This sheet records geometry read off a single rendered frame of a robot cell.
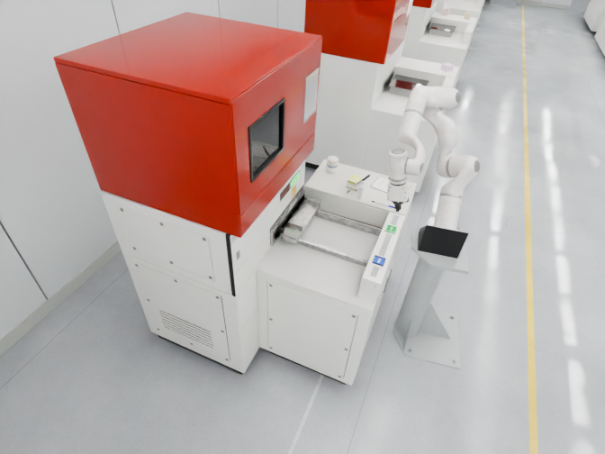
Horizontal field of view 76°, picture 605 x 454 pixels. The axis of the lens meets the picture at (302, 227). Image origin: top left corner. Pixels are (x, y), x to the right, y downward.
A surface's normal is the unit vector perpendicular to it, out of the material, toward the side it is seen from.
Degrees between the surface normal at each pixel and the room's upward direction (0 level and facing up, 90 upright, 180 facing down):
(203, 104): 90
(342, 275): 0
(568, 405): 0
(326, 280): 0
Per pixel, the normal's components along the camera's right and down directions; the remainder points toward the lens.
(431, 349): 0.05, -0.75
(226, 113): -0.39, 0.59
